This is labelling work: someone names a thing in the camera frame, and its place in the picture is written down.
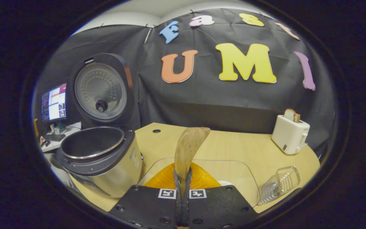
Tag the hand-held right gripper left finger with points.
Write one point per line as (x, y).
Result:
(145, 203)

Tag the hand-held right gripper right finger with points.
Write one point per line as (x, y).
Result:
(221, 203)

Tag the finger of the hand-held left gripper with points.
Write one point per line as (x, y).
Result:
(36, 127)

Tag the white rice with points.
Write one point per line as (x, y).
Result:
(226, 183)

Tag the silver black rice cooker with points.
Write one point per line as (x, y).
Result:
(106, 171)

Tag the wooden spoon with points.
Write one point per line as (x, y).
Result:
(187, 149)

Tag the black keyboard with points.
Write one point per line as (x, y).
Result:
(56, 137)

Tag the small teal box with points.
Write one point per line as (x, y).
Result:
(60, 129)

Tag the computer monitor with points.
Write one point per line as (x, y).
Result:
(54, 103)

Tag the clear plastic container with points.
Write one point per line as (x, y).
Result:
(233, 171)

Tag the white side desk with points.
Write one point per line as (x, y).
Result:
(71, 136)

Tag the white toaster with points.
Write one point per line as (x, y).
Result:
(289, 135)

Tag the black backdrop cloth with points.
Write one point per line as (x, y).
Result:
(218, 101)

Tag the toasted bread slice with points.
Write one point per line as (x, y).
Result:
(291, 115)

